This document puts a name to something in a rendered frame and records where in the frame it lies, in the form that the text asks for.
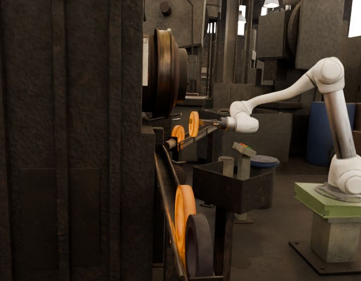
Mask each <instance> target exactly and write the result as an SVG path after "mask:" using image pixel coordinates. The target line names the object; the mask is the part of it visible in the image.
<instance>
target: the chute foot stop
mask: <svg viewBox="0 0 361 281"><path fill-rule="evenodd" d="M189 281H223V276H212V277H191V278H189Z"/></svg>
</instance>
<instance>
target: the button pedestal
mask: <svg viewBox="0 0 361 281"><path fill-rule="evenodd" d="M232 148H234V149H235V150H237V151H238V167H237V179H239V180H246V179H248V178H249V177H250V162H251V157H252V158H254V157H255V155H256V152H255V151H253V150H252V149H248V148H246V147H243V145H241V144H238V143H236V142H234V144H233V146H232ZM234 224H253V221H252V220H251V219H250V218H249V217H248V215H247V213H244V214H242V215H239V214H237V213H235V216H234Z"/></svg>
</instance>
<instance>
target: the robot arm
mask: <svg viewBox="0 0 361 281"><path fill-rule="evenodd" d="M344 85H345V82H344V68H343V65H342V63H341V62H340V61H339V59H337V58H336V57H330V58H325V59H322V60H320V61H318V62H317V63H316V65H315V66H313V67H312V68H311V69H310V70H309V71H308V72H306V73H305V74H304V75H303V76H302V77H301V78H300V79H299V80H298V81H297V82H296V83H295V84H294V85H292V86H291V87H289V88H287V89H285V90H282V91H278V92H274V93H270V94H265V95H261V96H257V97H255V98H253V99H250V100H248V101H235V102H233V103H232V104H231V106H230V115H231V117H226V118H220V119H219V121H218V120H216V119H214V120H204V119H199V125H200V124H201V125H211V126H215V127H217V126H218V127H219V129H225V130H226V131H228V130H229V131H234V132H238V133H254V132H256V131H257V130H258V120H257V119H255V118H251V117H250V114H251V113H252V110H253V108H254V107H256V106H257V105H260V104H264V103H271V102H275V101H282V100H286V99H290V98H293V97H295V96H297V95H299V94H301V93H303V92H305V91H308V90H310V89H312V88H314V87H316V86H318V89H319V91H320V92H321V93H322V94H323V97H324V102H325V107H326V112H327V115H328V120H329V125H330V130H331V135H332V138H333V143H334V148H335V153H336V154H335V155H334V157H333V159H332V161H331V165H330V170H329V176H328V182H324V186H325V187H319V190H322V191H324V192H326V193H328V194H329V195H331V196H333V197H335V198H337V199H340V200H342V199H353V198H358V199H361V196H360V195H359V194H361V157H360V156H359V155H357V154H356V151H355V146H354V141H353V136H352V131H351V127H350V123H349V117H348V112H347V107H346V104H345V99H344V94H343V88H344Z"/></svg>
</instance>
